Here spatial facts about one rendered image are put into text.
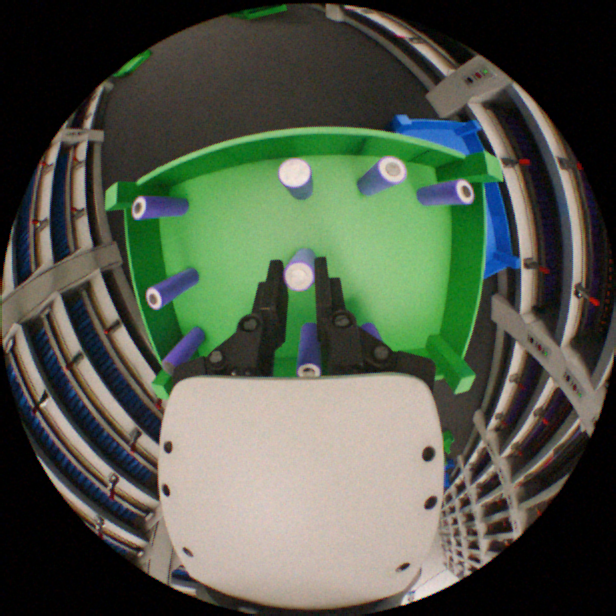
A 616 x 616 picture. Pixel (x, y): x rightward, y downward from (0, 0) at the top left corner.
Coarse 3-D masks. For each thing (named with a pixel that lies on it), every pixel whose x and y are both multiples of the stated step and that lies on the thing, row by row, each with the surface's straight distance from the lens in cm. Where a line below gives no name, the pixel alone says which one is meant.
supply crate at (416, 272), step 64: (320, 128) 15; (128, 192) 19; (192, 192) 22; (256, 192) 19; (320, 192) 18; (384, 192) 19; (128, 256) 21; (192, 256) 22; (256, 256) 19; (320, 256) 18; (384, 256) 19; (448, 256) 22; (192, 320) 24; (384, 320) 21; (448, 320) 23; (448, 384) 21
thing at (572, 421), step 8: (576, 416) 70; (568, 424) 74; (576, 424) 76; (560, 432) 78; (568, 432) 76; (584, 432) 94; (552, 440) 83; (560, 440) 78; (576, 440) 99; (544, 448) 88; (552, 448) 83; (536, 456) 94; (544, 456) 88; (528, 464) 101; (536, 464) 94; (552, 464) 115; (520, 472) 109; (528, 472) 103; (544, 472) 122; (512, 480) 117; (528, 480) 124; (536, 480) 127; (512, 488) 120; (520, 488) 122
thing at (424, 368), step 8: (400, 352) 9; (400, 360) 9; (408, 360) 9; (416, 360) 10; (424, 360) 10; (368, 368) 9; (392, 368) 9; (400, 368) 9; (408, 368) 9; (416, 368) 9; (424, 368) 10; (432, 368) 10; (416, 376) 9; (424, 376) 9; (432, 376) 10; (432, 384) 9; (432, 392) 9
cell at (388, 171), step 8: (384, 160) 13; (392, 160) 13; (376, 168) 13; (384, 168) 13; (392, 168) 13; (400, 168) 13; (368, 176) 15; (376, 176) 13; (384, 176) 13; (392, 176) 13; (400, 176) 13; (360, 184) 17; (368, 184) 16; (376, 184) 14; (384, 184) 14; (392, 184) 13; (368, 192) 17; (376, 192) 17
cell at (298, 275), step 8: (304, 248) 18; (296, 256) 14; (304, 256) 14; (312, 256) 15; (288, 264) 12; (296, 264) 12; (304, 264) 12; (312, 264) 13; (288, 272) 12; (296, 272) 12; (304, 272) 12; (312, 272) 12; (288, 280) 12; (296, 280) 12; (304, 280) 12; (312, 280) 12; (296, 288) 12; (304, 288) 12
